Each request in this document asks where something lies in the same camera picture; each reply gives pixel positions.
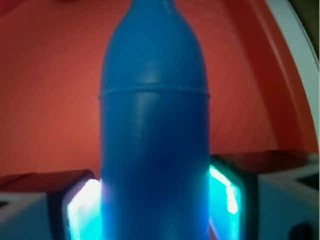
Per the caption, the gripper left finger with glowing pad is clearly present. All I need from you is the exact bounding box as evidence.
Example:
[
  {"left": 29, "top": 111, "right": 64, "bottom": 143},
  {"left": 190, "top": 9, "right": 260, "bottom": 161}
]
[{"left": 0, "top": 169, "right": 101, "bottom": 240}]

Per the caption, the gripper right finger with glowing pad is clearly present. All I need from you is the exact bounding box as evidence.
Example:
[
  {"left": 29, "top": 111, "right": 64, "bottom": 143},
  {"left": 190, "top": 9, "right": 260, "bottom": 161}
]
[{"left": 209, "top": 150, "right": 320, "bottom": 240}]

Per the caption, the blue plastic bottle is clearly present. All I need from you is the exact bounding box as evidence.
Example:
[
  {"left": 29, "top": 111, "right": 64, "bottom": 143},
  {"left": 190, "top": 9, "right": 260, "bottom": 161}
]
[{"left": 99, "top": 0, "right": 210, "bottom": 240}]

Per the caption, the red plastic tray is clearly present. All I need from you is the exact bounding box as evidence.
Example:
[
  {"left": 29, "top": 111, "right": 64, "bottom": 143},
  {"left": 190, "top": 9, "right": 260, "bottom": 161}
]
[{"left": 0, "top": 0, "right": 318, "bottom": 175}]

